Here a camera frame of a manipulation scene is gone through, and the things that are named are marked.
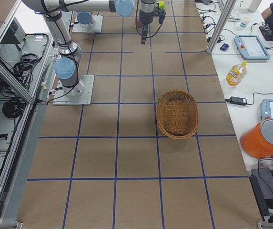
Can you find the orange bucket with lid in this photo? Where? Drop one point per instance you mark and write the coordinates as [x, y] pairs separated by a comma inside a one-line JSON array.
[[258, 141]]

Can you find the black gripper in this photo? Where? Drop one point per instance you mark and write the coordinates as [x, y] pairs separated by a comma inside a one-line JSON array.
[[146, 15]]

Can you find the black power adapter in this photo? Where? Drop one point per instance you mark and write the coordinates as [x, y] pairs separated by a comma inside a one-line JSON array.
[[237, 100]]

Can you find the black device on desk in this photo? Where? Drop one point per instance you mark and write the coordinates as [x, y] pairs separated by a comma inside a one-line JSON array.
[[262, 185]]

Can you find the white bottle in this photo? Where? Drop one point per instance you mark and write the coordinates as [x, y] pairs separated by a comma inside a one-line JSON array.
[[254, 4]]

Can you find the white paper cup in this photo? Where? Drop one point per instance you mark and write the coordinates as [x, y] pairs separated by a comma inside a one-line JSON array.
[[244, 22]]

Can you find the orange juice bottle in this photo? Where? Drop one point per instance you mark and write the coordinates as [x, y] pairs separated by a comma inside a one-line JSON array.
[[236, 73]]

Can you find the blue teach pendant far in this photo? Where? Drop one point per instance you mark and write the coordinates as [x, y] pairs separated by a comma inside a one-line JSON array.
[[250, 47]]

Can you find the aluminium frame post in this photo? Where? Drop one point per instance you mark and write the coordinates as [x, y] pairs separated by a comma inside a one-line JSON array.
[[220, 25]]

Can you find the aluminium frame rail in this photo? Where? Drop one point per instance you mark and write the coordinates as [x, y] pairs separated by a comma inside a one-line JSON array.
[[10, 79]]

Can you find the oval wicker basket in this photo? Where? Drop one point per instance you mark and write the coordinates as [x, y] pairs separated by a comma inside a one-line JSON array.
[[177, 114]]

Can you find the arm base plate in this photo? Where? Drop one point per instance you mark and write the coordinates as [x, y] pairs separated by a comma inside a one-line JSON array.
[[87, 23], [80, 94]]

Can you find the red apple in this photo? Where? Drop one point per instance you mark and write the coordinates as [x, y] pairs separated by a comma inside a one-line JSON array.
[[138, 23]]

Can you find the green apple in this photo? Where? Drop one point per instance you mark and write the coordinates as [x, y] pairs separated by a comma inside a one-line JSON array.
[[160, 4]]

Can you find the grey control box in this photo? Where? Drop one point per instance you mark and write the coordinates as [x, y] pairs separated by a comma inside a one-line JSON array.
[[15, 35]]

